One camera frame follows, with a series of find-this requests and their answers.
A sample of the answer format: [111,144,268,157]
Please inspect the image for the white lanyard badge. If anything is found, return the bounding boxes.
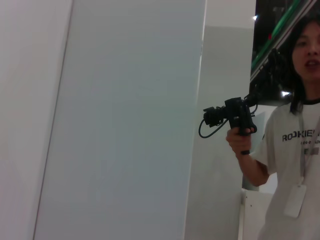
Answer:
[283,183,308,219]

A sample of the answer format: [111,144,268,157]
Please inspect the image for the white box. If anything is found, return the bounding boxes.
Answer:
[240,188,276,240]

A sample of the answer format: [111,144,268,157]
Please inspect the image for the green ceiling pipe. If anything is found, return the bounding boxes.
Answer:
[251,0,310,70]

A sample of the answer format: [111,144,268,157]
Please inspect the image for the person's right forearm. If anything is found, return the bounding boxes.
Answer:
[234,149,271,188]

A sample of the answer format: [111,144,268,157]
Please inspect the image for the person's right hand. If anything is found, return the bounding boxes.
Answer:
[225,127,253,155]

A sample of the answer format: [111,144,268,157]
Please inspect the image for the large white panel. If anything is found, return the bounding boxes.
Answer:
[33,0,208,240]

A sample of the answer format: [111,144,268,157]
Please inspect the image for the person in white t-shirt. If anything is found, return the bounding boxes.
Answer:
[250,13,320,240]

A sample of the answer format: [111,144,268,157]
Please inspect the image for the grey neck lanyard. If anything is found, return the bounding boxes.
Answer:
[296,109,310,181]

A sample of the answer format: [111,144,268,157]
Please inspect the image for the black handheld teleoperation controller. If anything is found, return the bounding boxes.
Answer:
[198,47,288,156]

